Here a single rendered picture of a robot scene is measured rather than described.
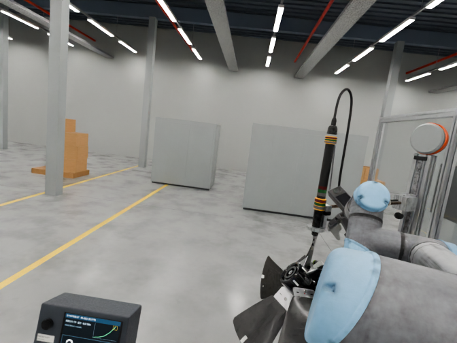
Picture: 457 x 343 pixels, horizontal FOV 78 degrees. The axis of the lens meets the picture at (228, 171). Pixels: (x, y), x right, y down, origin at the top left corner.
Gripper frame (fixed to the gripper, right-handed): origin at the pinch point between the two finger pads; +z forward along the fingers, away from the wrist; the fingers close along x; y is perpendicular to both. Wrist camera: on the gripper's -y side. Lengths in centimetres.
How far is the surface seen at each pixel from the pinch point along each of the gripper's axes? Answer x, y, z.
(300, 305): -23.5, 19.4, 19.2
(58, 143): -329, -414, 341
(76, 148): -388, -529, 504
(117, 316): -74, 3, -20
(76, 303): -86, -5, -19
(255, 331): -45, 22, 34
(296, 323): -27.8, 23.6, 13.1
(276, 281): -28, 6, 51
